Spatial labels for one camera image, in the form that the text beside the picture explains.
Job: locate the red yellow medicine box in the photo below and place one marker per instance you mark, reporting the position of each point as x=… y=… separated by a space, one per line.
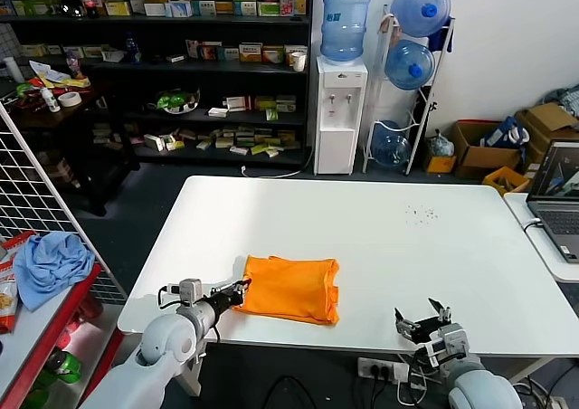
x=272 y=55

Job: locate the tied clear plastic bag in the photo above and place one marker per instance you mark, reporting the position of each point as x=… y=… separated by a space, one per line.
x=441 y=145

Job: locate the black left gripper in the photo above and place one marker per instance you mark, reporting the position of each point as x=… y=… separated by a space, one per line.
x=226 y=299

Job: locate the dark brown wooden table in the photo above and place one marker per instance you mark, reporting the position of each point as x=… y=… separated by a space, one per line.
x=68 y=119

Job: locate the white metal jug rack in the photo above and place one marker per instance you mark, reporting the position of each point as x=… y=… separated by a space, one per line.
x=423 y=124

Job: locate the grey laptop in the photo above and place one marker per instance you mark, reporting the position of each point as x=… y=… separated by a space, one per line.
x=561 y=219

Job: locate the small white plastic bottle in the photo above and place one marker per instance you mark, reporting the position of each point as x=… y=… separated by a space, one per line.
x=52 y=102

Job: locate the beige masking tape roll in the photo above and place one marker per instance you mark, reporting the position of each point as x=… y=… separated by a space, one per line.
x=69 y=100

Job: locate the blue shopping bag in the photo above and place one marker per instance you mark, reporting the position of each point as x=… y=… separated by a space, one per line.
x=500 y=135

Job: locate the white water dispenser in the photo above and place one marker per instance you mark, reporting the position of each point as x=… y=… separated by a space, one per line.
x=337 y=124

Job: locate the red snack packet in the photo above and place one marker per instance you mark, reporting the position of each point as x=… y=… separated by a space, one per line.
x=16 y=244

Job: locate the small yellow carton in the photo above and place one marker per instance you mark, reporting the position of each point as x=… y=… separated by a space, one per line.
x=441 y=164

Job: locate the pink white upright carton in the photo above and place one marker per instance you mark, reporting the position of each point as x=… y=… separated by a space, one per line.
x=287 y=2

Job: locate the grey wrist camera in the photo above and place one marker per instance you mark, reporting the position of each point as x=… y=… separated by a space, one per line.
x=450 y=343
x=190 y=290

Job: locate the white red-stripe medicine box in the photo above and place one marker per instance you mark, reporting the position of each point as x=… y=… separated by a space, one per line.
x=238 y=103

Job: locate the small white side table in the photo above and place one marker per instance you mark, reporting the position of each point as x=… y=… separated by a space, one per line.
x=529 y=241

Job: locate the blue white medicine box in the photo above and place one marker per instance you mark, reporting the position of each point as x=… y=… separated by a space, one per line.
x=179 y=9

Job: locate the orange white medicine box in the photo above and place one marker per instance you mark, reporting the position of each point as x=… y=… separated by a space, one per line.
x=251 y=53

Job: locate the stacked brown cardboard box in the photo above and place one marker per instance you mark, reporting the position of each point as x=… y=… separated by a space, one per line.
x=549 y=117

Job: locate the blue drink bottle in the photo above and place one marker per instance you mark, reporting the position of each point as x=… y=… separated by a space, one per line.
x=132 y=51

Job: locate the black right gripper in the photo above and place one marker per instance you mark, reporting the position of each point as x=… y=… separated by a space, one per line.
x=427 y=330

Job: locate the upright blue water jug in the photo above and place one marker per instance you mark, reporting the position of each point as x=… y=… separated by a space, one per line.
x=344 y=24

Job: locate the white paper cup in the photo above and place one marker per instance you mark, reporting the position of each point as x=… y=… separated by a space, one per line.
x=297 y=61

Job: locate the crumpled light blue cloth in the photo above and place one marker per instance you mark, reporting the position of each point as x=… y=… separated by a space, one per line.
x=50 y=269

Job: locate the large white table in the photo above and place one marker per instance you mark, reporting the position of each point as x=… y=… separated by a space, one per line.
x=452 y=264

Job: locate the red-edged grey shelf cart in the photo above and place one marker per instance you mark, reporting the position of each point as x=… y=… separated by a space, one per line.
x=50 y=332

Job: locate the open brown cardboard box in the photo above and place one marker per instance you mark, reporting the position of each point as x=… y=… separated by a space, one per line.
x=488 y=158

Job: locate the black folded tripod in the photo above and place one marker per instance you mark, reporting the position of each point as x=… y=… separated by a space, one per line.
x=429 y=119

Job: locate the cola bottle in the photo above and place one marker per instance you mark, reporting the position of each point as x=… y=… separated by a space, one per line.
x=89 y=6

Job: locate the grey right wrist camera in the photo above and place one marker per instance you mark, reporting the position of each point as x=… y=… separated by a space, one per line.
x=450 y=343

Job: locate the white paper tube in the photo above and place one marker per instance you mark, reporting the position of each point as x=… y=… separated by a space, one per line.
x=12 y=69

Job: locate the yellow plastic crate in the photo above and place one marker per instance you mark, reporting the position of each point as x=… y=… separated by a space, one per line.
x=504 y=180

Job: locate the shiny black helmet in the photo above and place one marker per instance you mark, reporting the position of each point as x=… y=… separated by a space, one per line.
x=72 y=7

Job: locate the green white bowl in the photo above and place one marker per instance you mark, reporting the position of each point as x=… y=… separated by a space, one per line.
x=176 y=102

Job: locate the yellow green medicine box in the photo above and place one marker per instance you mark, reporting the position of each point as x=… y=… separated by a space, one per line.
x=117 y=8

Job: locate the orange t-shirt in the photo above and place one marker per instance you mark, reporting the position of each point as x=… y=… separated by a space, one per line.
x=289 y=291

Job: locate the green plastic bottle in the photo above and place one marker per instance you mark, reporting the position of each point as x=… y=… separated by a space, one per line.
x=65 y=366

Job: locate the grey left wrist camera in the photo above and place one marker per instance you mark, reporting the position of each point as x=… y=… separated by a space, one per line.
x=190 y=290

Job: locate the pile of grey clothes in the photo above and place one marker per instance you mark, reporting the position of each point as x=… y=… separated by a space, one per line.
x=565 y=97

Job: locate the white power strip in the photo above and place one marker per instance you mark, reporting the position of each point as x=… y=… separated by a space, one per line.
x=384 y=372

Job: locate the black shelving unit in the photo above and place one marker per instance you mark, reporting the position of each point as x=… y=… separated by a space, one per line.
x=212 y=83

